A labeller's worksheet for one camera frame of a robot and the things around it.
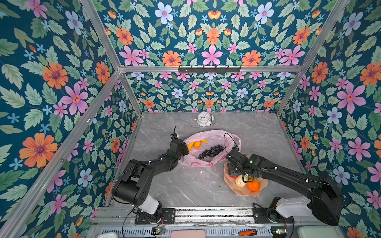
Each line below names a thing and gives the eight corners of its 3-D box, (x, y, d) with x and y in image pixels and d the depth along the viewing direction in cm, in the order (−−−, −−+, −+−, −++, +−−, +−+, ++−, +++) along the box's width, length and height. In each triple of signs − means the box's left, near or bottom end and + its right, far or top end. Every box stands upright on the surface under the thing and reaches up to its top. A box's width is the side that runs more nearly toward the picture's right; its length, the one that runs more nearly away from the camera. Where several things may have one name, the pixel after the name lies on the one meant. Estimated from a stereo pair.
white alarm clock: (194, 123, 115) (194, 119, 111) (201, 114, 121) (201, 110, 118) (209, 129, 111) (209, 125, 108) (215, 119, 118) (216, 115, 114)
